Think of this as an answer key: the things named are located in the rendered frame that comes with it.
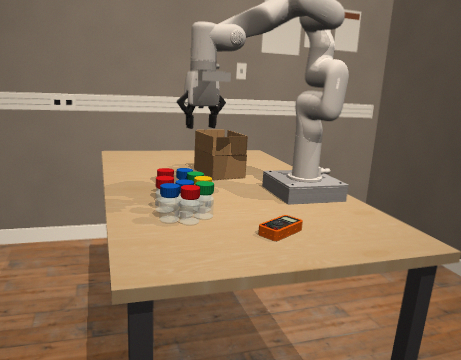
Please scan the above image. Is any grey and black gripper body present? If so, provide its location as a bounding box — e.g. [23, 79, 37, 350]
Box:
[184, 70, 220, 106]

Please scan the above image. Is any orange digital multimeter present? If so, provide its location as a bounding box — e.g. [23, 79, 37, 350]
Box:
[258, 215, 303, 241]

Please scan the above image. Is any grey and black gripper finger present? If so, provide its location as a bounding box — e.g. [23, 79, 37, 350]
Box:
[208, 96, 226, 128]
[177, 91, 196, 129]

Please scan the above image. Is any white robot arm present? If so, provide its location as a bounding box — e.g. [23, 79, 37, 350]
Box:
[190, 0, 349, 183]

